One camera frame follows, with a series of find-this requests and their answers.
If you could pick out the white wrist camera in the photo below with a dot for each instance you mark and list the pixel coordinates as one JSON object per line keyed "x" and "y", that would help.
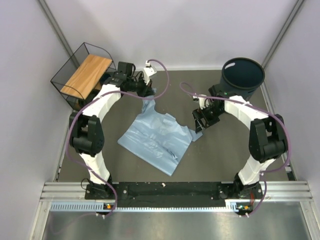
{"x": 148, "y": 72}
{"x": 202, "y": 100}

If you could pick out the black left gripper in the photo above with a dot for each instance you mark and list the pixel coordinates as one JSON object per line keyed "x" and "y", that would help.
{"x": 147, "y": 90}

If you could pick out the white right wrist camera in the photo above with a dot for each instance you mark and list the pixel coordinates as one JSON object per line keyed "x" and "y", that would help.
{"x": 202, "y": 100}

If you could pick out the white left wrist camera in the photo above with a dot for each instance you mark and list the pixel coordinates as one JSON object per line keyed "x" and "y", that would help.
{"x": 148, "y": 72}

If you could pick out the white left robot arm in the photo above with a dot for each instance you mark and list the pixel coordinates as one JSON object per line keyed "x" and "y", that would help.
{"x": 87, "y": 137}

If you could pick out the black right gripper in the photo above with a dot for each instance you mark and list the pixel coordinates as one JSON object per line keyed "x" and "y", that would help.
{"x": 199, "y": 114}

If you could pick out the dark blue trash bin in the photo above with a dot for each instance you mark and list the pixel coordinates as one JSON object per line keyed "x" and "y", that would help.
{"x": 242, "y": 76}

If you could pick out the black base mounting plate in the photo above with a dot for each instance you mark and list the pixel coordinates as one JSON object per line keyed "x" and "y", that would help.
{"x": 181, "y": 194}

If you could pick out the dark blue mug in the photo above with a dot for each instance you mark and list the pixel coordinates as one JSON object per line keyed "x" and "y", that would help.
{"x": 103, "y": 78}

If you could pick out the aluminium frame rail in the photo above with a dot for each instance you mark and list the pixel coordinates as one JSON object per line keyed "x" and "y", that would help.
{"x": 84, "y": 197}

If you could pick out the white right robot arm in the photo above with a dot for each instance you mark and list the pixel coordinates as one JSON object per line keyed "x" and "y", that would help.
{"x": 268, "y": 138}

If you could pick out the light blue trash bag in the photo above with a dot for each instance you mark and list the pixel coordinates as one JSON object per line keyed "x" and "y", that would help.
{"x": 157, "y": 138}

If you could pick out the black wire shelf rack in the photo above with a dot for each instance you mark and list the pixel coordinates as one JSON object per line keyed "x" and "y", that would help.
{"x": 79, "y": 80}

